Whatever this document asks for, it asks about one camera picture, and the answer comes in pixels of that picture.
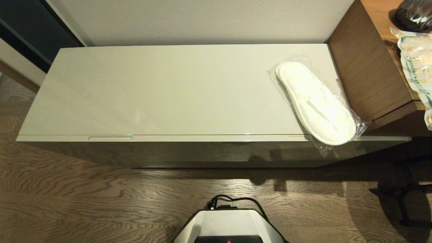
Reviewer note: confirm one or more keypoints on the white slippers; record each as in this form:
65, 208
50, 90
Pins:
314, 101

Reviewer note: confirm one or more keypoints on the silver black robot base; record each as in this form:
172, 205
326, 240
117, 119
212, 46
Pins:
229, 224

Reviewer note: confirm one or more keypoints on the glossy white low cabinet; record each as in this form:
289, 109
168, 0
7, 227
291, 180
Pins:
168, 87

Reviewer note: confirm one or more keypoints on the brown wooden desk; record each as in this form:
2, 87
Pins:
368, 67

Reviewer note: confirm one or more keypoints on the white printed plastic package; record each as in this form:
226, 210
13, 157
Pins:
416, 64

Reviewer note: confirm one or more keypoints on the dark glass door panel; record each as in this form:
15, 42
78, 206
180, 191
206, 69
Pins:
27, 27

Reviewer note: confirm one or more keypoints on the dark shiny round object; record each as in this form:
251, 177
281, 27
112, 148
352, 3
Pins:
415, 15

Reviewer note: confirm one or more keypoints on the black metal stand frame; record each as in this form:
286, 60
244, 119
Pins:
401, 202

